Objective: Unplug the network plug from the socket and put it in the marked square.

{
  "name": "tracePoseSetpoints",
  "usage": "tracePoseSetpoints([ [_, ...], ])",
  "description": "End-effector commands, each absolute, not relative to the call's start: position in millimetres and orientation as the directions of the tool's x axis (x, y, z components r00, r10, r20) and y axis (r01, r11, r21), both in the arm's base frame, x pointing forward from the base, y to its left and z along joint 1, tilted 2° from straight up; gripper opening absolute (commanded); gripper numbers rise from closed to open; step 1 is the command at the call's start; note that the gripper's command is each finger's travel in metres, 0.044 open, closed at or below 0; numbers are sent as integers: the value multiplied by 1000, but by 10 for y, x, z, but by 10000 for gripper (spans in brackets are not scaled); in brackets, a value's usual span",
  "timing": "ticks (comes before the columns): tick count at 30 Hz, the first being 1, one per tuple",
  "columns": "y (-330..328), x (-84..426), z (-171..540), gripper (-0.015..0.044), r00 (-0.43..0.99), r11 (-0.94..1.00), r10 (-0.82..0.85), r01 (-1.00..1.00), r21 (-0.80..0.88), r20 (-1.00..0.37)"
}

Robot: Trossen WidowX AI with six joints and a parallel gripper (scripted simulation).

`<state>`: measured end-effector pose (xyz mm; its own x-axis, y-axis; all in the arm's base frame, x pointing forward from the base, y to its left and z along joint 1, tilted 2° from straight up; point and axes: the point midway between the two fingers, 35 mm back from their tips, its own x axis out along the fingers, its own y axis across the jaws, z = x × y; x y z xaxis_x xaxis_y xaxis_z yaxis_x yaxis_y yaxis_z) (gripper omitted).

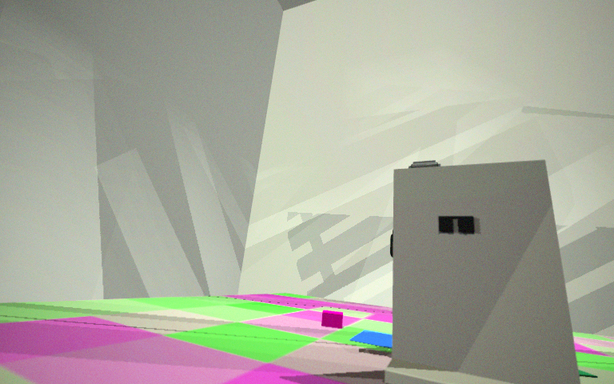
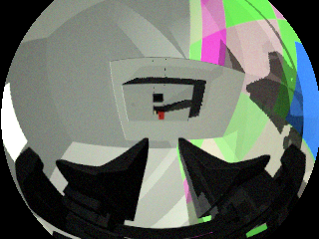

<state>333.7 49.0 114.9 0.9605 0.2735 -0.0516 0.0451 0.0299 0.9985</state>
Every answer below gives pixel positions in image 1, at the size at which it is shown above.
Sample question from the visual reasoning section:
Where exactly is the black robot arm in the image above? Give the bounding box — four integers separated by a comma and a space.
390, 160, 441, 256

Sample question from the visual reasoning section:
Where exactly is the grey panel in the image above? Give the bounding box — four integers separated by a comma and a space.
385, 159, 580, 384

